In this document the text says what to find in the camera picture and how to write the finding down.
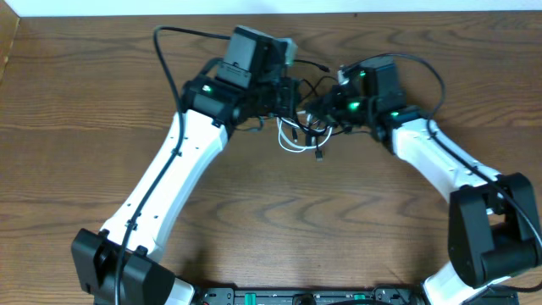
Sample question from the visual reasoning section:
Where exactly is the white USB cable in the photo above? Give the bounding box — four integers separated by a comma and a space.
275, 110, 335, 154

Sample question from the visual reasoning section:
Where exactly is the black USB cable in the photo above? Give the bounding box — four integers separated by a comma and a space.
289, 58, 373, 163

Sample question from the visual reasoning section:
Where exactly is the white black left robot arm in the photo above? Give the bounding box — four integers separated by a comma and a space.
71, 25, 299, 304

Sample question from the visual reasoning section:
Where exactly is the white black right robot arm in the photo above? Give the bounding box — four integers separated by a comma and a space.
304, 53, 541, 304

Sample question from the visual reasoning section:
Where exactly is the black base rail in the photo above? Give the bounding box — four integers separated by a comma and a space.
198, 287, 520, 305

